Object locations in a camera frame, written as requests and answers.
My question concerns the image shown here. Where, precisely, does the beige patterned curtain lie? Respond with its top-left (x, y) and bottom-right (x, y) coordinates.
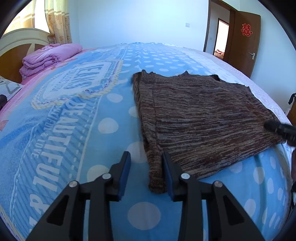
top-left (45, 0), bottom-right (72, 44)

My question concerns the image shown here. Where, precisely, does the folded pink quilt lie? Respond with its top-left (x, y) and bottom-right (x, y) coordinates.
top-left (20, 43), bottom-right (82, 80)

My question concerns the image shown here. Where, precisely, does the wooden bedside cabinet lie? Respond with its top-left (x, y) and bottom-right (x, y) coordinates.
top-left (287, 108), bottom-right (296, 126)

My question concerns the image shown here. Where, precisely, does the brown wooden door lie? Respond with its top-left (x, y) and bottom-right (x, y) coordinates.
top-left (223, 10), bottom-right (261, 77)

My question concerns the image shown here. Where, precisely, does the brown knitted sweater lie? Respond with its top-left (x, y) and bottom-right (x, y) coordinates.
top-left (132, 71), bottom-right (283, 193)

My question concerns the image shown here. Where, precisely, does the white pillow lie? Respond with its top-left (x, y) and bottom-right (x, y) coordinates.
top-left (0, 76), bottom-right (23, 101)

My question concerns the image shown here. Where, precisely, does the red double happiness decoration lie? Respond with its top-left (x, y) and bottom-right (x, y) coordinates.
top-left (240, 23), bottom-right (253, 37)

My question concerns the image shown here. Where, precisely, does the clothes pile on cabinet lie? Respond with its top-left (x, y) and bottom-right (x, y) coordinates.
top-left (288, 93), bottom-right (296, 105)

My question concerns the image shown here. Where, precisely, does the cream wooden headboard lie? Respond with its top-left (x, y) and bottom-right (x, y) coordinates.
top-left (0, 28), bottom-right (49, 83)

